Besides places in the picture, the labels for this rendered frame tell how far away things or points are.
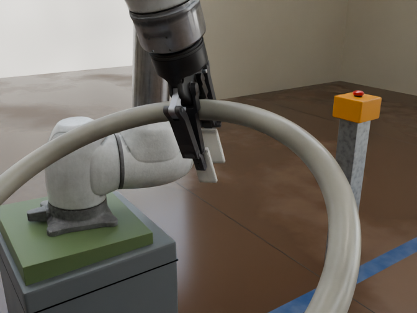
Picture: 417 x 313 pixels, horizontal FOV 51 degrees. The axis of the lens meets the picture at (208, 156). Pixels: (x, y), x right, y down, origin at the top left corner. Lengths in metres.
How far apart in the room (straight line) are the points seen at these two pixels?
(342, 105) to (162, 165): 0.75
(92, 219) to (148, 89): 0.37
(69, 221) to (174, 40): 0.75
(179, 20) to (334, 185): 0.26
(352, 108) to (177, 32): 1.15
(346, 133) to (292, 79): 5.55
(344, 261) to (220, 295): 1.93
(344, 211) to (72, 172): 0.82
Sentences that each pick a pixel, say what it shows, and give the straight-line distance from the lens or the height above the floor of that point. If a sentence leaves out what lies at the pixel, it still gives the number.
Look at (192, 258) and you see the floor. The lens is 2.60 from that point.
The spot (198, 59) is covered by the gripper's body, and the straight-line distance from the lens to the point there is 0.59.
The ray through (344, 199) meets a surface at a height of 1.24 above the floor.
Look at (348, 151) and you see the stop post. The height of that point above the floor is 0.88.
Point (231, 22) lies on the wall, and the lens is 6.29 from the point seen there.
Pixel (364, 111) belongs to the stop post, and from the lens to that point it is 1.63.
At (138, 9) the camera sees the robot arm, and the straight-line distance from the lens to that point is 0.55.
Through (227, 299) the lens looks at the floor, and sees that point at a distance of 2.31.
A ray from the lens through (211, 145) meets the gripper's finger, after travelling 0.72.
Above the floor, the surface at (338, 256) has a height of 1.21.
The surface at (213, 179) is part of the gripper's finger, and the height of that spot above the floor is 1.15.
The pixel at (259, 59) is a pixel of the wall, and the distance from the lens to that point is 6.67.
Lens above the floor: 1.43
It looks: 20 degrees down
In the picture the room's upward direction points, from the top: straight up
